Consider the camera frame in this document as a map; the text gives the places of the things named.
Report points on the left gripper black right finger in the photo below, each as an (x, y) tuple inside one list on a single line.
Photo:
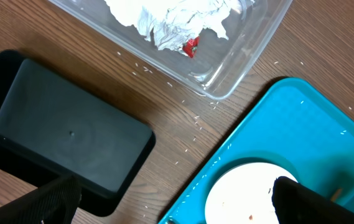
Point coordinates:
[(296, 204)]

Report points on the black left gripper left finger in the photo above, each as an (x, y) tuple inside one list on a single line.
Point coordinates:
[(53, 203)]

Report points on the large white pink-rimmed plate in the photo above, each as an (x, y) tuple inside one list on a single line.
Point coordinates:
[(244, 195)]

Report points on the white tissue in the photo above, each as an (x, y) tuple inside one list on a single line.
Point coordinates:
[(170, 24)]

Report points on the clear plastic waste bin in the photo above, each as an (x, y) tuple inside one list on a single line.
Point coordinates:
[(219, 64)]

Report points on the small red waste piece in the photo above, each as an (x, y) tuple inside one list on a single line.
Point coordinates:
[(190, 47)]

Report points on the teal plastic tray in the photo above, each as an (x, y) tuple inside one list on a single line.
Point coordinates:
[(292, 126)]

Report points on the black tray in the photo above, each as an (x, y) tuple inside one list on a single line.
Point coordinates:
[(51, 127)]

